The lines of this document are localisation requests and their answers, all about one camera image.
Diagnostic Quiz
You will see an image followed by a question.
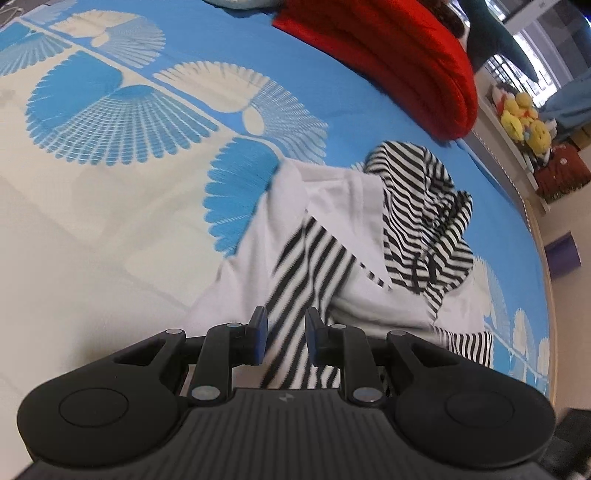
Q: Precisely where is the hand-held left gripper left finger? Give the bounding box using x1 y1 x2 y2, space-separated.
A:
110 306 269 408

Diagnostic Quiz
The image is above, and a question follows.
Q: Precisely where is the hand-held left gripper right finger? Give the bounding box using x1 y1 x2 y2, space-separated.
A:
305 308 467 408

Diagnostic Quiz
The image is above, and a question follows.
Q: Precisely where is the black white striped hoodie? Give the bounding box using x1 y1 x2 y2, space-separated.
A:
187 141 494 392

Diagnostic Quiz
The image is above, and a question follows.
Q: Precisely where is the blue white patterned bed sheet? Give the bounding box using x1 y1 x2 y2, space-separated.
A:
0 0 553 398

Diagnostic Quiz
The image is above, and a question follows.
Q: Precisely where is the purple box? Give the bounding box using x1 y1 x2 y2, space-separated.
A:
545 234 582 280

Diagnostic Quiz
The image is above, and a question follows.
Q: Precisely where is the red knitted blanket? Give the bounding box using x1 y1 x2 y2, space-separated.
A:
271 0 479 141

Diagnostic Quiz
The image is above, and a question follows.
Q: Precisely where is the dark red storage box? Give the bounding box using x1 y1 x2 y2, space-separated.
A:
536 144 591 202

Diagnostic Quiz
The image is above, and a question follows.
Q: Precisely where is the yellow plush toy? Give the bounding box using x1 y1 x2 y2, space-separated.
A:
524 119 556 156
501 91 539 134

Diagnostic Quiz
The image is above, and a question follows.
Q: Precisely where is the grey plush toy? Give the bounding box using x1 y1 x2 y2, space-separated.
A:
205 0 283 11

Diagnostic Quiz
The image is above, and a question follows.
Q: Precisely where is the blue cloth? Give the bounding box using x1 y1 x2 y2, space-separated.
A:
540 76 591 125

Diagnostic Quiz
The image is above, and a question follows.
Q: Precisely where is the blue shark plush toy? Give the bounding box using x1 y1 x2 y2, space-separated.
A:
462 0 542 83

